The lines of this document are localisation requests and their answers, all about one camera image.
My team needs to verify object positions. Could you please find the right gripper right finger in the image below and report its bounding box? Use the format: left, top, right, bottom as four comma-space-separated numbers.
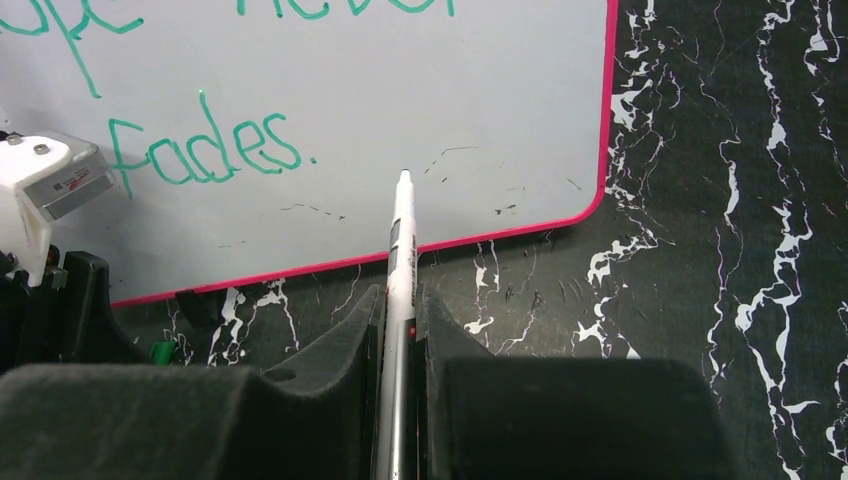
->
416, 287, 738, 479

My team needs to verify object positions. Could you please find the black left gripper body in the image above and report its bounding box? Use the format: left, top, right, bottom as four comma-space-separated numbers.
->
1, 248, 149, 373

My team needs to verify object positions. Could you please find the pink framed whiteboard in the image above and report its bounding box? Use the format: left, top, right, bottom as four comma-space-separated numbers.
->
1, 1, 619, 305

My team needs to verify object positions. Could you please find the green marker cap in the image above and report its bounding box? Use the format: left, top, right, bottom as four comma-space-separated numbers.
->
149, 340, 177, 366

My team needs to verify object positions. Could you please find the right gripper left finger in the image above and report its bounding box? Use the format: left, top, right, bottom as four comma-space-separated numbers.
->
1, 286, 384, 479

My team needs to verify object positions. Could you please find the green capped whiteboard marker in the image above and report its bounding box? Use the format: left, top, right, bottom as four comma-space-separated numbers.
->
373, 169, 418, 479

